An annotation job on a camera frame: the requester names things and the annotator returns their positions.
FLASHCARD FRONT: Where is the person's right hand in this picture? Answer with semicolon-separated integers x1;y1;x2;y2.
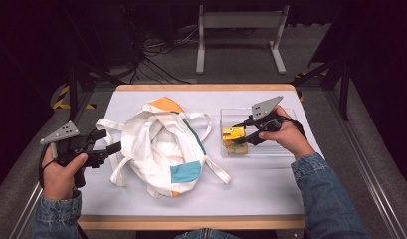
258;105;316;161

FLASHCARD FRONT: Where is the person's left hand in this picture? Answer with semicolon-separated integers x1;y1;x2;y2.
41;144;89;201

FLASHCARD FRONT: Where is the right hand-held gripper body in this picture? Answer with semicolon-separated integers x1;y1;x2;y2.
246;95;285;147

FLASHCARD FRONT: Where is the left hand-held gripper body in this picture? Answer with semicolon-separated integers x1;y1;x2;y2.
39;120;109;189

